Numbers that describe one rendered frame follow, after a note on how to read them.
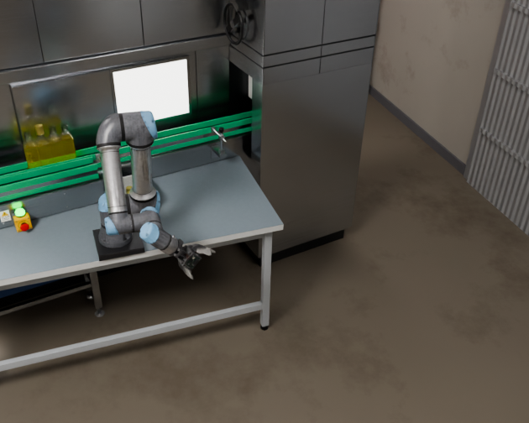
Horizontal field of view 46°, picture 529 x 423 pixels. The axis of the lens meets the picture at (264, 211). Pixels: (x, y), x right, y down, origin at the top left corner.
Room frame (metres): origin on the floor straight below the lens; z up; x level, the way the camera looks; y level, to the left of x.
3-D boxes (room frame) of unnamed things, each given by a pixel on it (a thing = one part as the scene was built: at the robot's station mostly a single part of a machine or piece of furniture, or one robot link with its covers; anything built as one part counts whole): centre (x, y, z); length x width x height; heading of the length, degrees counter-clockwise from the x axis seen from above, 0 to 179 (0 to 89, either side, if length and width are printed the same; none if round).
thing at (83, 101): (2.96, 0.82, 1.15); 0.90 x 0.03 x 0.34; 120
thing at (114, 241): (2.29, 0.68, 0.83); 0.15 x 0.15 x 0.10
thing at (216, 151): (2.99, 0.25, 0.90); 0.17 x 0.05 x 0.23; 30
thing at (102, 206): (2.30, 0.67, 0.95); 0.13 x 0.12 x 0.14; 108
